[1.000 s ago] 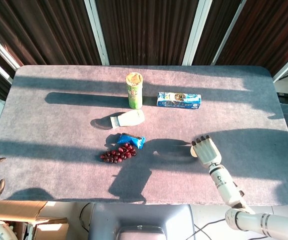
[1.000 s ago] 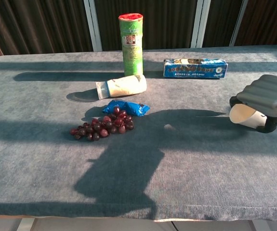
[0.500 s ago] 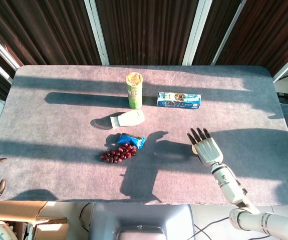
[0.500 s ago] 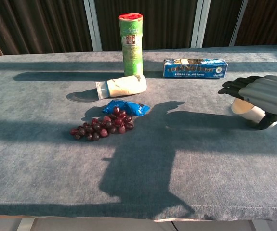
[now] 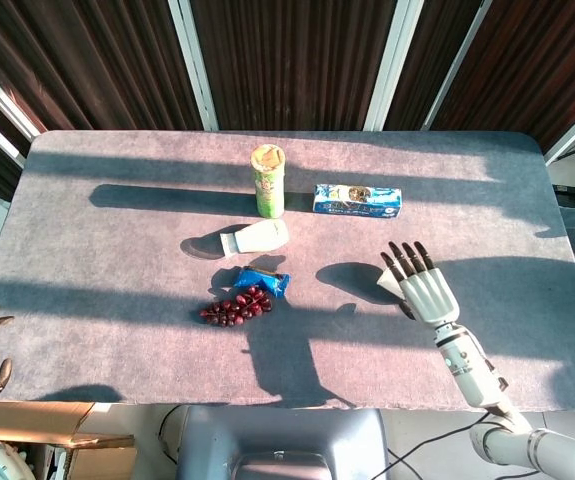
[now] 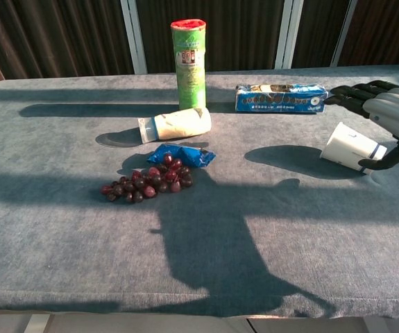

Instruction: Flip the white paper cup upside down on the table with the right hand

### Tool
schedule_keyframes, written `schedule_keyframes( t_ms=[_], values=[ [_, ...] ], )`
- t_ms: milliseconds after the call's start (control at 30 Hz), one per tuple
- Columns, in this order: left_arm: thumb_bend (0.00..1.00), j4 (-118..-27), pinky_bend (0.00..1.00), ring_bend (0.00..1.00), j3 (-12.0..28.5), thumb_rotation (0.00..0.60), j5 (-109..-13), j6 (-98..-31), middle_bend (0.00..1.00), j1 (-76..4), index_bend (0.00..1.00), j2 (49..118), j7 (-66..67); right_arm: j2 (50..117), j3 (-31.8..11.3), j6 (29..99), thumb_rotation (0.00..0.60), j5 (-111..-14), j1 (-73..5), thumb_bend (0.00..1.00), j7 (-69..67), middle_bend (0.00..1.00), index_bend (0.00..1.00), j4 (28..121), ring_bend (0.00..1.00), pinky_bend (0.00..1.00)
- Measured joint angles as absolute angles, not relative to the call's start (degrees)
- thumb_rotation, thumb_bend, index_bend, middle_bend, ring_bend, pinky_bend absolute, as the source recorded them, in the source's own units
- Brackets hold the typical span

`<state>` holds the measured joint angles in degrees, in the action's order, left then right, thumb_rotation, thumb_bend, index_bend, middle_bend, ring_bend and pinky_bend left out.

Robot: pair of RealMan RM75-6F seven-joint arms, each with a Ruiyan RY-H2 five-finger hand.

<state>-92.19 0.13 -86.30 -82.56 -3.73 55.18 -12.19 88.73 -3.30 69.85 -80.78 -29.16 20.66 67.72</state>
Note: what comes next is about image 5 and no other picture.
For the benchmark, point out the white plastic bottle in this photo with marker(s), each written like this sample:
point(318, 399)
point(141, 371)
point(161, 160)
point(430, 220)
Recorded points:
point(257, 237)

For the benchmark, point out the grey table cloth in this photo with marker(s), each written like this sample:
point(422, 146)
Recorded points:
point(117, 280)

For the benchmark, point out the blue snack wrapper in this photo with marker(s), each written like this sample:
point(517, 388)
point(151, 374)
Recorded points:
point(263, 281)

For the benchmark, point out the grey robot torso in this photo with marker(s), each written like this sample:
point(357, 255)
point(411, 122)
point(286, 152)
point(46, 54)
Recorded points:
point(282, 445)

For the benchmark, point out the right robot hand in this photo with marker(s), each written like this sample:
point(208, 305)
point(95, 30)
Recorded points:
point(427, 295)

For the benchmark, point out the blue cookie box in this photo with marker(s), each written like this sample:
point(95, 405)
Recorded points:
point(357, 201)

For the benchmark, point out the cardboard box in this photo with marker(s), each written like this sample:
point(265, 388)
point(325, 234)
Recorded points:
point(52, 440)

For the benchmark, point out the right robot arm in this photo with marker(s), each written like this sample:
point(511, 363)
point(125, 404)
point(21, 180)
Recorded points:
point(507, 410)

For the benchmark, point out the green chip canister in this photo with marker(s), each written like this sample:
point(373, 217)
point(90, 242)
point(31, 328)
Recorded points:
point(268, 182)

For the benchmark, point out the red grape bunch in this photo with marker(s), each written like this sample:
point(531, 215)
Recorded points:
point(238, 306)

